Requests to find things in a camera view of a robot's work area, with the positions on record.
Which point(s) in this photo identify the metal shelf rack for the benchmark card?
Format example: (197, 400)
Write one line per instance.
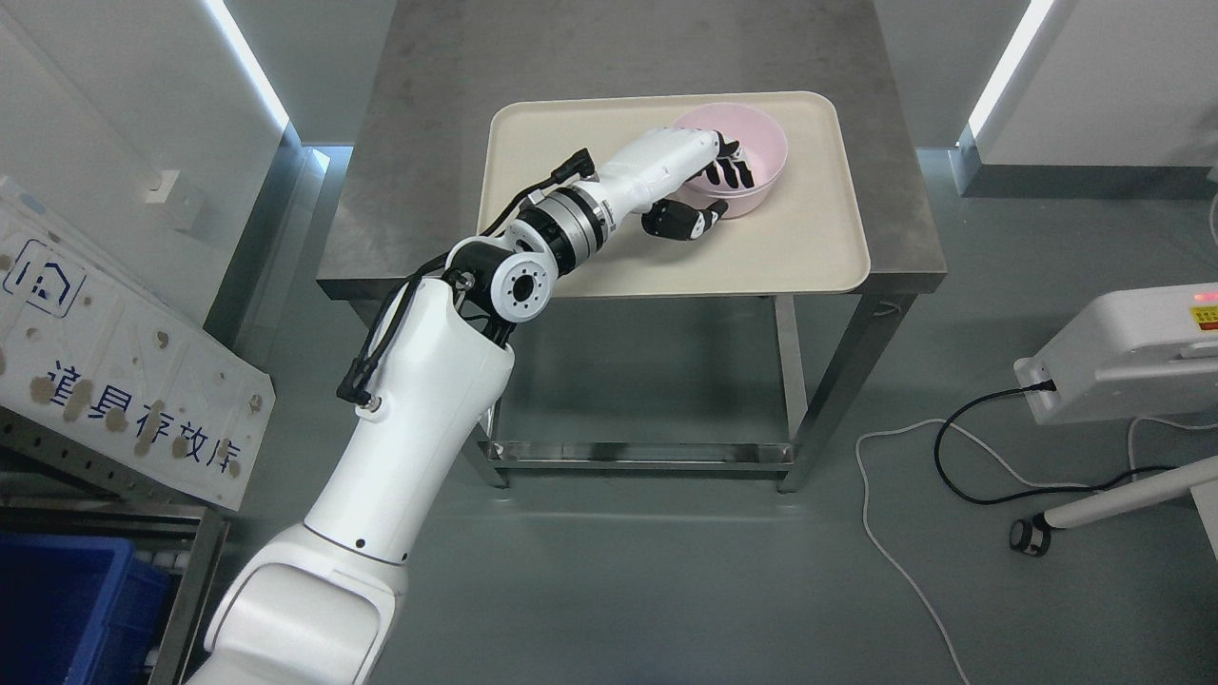
(55, 485)

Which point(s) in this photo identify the white machine on stand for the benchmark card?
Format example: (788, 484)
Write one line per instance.
(1128, 354)

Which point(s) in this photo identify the white wall socket box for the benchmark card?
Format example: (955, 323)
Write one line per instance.
(176, 203)

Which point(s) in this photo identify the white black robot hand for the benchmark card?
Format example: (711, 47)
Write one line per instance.
(640, 178)

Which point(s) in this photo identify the blue plastic bin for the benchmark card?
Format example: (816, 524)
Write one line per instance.
(76, 609)

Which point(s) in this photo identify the pink bowl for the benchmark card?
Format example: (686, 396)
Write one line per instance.
(763, 148)

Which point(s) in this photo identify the beige plastic tray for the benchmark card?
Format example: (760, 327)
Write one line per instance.
(806, 238)

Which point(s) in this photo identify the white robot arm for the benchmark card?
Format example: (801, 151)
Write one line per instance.
(319, 602)

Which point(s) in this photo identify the white sign board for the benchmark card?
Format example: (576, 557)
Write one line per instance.
(92, 354)

